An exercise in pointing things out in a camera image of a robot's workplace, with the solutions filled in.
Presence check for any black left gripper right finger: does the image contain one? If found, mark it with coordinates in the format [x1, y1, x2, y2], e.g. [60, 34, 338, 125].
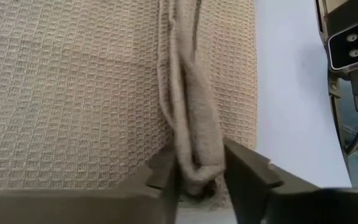
[223, 138, 358, 224]

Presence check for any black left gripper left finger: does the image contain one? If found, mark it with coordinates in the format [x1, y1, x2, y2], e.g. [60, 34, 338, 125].
[0, 144, 180, 224]

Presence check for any grey waffle-weave towel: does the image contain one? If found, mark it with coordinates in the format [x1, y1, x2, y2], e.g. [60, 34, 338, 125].
[0, 0, 259, 210]

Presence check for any silver-framed black depth camera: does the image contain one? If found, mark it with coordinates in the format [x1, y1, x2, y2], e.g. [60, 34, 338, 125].
[326, 17, 358, 76]

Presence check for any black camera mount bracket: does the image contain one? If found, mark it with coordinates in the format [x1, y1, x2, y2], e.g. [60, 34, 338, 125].
[314, 0, 358, 42]

